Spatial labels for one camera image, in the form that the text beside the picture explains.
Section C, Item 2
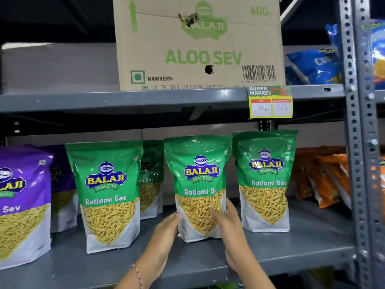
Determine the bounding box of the grey perforated rack upright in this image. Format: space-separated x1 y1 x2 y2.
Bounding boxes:
353 0 385 289

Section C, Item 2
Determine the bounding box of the person's right hand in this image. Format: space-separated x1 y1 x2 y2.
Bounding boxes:
209 198 263 273

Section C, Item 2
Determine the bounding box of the thin beaded wrist bracelet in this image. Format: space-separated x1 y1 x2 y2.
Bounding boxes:
132 264 144 289

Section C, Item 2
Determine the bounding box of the person's left hand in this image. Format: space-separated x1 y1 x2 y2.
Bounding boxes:
147 212 181 254

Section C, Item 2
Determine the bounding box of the person's right forearm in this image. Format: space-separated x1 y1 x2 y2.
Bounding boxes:
235 259 276 289

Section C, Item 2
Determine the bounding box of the purple snack packet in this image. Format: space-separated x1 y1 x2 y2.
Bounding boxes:
0 145 54 262
39 144 79 233

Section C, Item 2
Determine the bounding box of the brown cardboard box green print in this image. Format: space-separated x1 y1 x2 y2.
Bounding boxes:
112 0 286 91

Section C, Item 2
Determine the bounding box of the grey metal shelf rack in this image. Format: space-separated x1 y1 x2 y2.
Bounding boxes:
0 0 366 289

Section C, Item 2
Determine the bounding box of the green snack packet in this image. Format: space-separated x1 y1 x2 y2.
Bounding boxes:
137 140 165 220
65 140 144 254
232 129 298 233
164 135 233 243

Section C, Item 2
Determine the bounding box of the yellow green price tag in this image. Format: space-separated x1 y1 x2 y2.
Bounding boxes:
247 85 294 119

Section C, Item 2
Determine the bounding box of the person's left forearm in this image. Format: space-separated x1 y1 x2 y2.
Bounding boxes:
115 251 165 289

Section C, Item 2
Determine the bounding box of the blue orange chips packet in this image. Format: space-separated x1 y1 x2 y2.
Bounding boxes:
362 19 385 83

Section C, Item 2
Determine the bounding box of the orange snack packet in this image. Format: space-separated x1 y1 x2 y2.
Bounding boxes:
304 153 342 209
319 153 352 210

